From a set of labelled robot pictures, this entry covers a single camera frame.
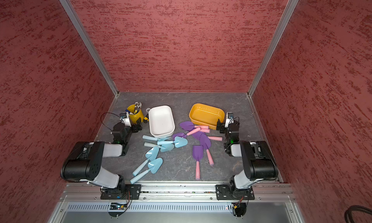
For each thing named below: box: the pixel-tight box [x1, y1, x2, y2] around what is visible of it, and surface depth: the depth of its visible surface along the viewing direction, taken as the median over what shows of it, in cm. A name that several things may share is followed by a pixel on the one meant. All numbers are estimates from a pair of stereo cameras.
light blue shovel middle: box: [144, 142, 175, 153], surface depth 91 cm
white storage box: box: [148, 105, 176, 139], surface depth 104 cm
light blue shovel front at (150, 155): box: [132, 145, 160, 177], surface depth 87 cm
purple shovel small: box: [171, 127, 202, 141], surface depth 97 cm
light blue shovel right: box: [156, 136, 188, 149], surface depth 92 cm
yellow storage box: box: [188, 103, 226, 130], surface depth 107 cm
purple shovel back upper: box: [179, 121, 210, 132], surface depth 102 cm
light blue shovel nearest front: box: [130, 157, 164, 185], surface depth 83 cm
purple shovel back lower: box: [199, 127, 211, 133], surface depth 96 cm
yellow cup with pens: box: [126, 101, 145, 125], surface depth 96 cm
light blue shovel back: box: [142, 134, 172, 142], surface depth 94 cm
